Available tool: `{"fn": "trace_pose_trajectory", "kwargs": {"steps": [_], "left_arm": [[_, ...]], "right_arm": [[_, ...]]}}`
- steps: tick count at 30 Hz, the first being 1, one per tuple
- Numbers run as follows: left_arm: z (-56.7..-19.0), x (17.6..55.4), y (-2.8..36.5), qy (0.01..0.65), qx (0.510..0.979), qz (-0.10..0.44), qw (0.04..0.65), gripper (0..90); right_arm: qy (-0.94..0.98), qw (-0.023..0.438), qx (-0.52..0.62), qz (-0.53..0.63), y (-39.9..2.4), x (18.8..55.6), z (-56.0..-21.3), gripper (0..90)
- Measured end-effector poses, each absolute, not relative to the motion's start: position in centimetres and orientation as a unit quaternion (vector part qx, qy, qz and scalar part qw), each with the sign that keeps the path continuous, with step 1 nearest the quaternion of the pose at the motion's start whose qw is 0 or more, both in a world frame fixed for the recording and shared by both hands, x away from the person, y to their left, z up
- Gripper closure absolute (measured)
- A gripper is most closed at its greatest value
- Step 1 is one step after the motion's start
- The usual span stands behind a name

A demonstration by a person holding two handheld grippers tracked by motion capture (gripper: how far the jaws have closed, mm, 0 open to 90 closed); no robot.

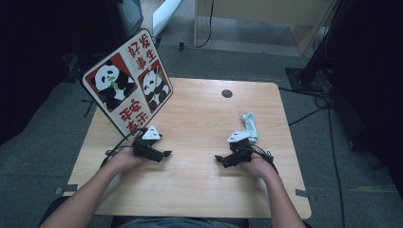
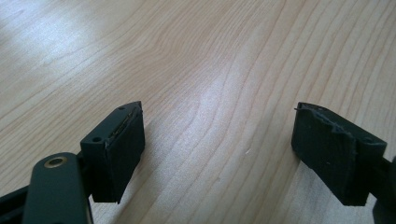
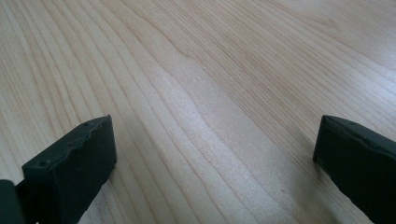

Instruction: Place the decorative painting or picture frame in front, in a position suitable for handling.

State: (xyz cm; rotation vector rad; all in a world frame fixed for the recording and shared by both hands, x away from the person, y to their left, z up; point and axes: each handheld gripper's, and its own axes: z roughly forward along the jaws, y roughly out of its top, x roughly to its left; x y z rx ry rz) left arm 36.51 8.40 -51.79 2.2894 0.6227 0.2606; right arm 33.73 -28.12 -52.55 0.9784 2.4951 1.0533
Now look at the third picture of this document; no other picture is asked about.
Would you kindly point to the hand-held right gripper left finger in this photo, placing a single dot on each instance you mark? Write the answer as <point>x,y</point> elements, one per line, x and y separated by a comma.
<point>71,174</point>

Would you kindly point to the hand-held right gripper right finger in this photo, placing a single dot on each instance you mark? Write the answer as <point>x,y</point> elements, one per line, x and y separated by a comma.
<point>361,168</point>

